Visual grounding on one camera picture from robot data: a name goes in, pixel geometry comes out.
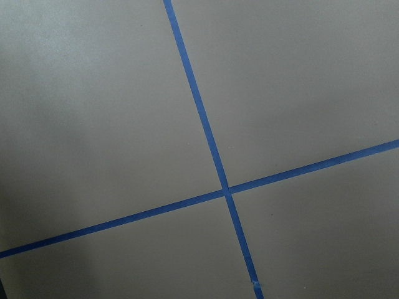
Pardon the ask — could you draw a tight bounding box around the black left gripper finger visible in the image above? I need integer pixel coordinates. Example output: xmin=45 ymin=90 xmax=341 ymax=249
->
xmin=0 ymin=281 xmax=6 ymax=299

